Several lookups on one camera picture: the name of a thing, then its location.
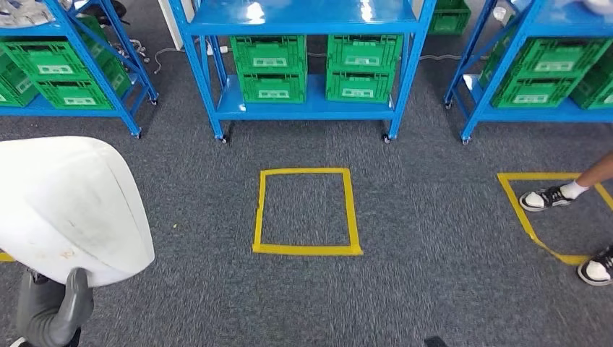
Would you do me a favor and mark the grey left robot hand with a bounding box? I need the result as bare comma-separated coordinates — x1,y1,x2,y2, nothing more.
17,267,95,347

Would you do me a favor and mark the white plastic shell part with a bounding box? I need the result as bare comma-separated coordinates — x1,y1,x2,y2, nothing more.
0,136,156,288

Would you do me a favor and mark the silver grey shell part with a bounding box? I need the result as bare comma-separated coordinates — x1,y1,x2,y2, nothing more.
0,0,74,28

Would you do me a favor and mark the blue metal shelving rack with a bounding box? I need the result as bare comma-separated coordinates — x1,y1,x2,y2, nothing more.
167,0,438,145
0,0,160,140
442,0,613,146

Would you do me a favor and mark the black office chair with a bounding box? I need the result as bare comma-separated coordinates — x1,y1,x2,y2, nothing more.
77,0,153,66

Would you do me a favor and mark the person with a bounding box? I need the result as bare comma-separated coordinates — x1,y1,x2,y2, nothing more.
518,151,613,288

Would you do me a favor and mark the white floor cable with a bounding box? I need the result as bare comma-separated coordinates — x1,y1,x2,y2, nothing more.
418,52,490,63
152,43,212,76

